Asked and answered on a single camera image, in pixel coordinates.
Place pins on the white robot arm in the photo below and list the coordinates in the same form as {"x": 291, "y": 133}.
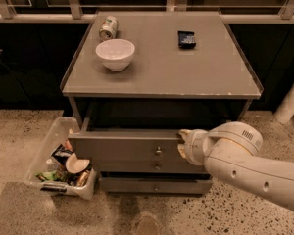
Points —
{"x": 254, "y": 154}

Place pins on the brass top drawer knob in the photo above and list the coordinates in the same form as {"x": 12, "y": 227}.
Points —
{"x": 158, "y": 151}

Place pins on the grey middle drawer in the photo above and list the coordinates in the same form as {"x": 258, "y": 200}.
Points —
{"x": 148, "y": 167}

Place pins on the green white soda can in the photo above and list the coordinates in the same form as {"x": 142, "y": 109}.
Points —
{"x": 109, "y": 28}

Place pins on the green snack bag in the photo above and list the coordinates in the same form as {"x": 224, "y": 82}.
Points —
{"x": 54, "y": 175}

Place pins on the metal window railing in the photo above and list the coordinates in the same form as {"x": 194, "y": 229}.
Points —
{"x": 88, "y": 15}

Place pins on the grey top drawer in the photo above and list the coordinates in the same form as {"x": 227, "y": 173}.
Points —
{"x": 132, "y": 129}

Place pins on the clear plastic bin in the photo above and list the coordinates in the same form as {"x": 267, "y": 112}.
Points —
{"x": 81, "y": 184}

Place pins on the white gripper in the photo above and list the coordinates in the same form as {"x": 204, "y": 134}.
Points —
{"x": 193, "y": 146}

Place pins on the grey bottom drawer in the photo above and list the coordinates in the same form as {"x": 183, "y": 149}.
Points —
{"x": 146, "y": 186}

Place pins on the white bowl in bin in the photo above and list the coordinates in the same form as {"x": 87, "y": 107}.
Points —
{"x": 75, "y": 165}

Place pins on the grey drawer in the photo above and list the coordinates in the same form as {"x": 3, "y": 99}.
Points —
{"x": 148, "y": 167}
{"x": 146, "y": 186}
{"x": 132, "y": 129}

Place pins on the white ceramic bowl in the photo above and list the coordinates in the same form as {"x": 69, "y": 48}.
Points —
{"x": 115, "y": 54}

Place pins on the dark blue snack packet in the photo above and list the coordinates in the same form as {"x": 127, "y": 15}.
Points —
{"x": 186, "y": 40}

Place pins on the clear plastic bottle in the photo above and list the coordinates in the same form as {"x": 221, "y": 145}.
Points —
{"x": 53, "y": 165}

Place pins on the grey drawer cabinet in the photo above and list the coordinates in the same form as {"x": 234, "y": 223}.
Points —
{"x": 214, "y": 69}

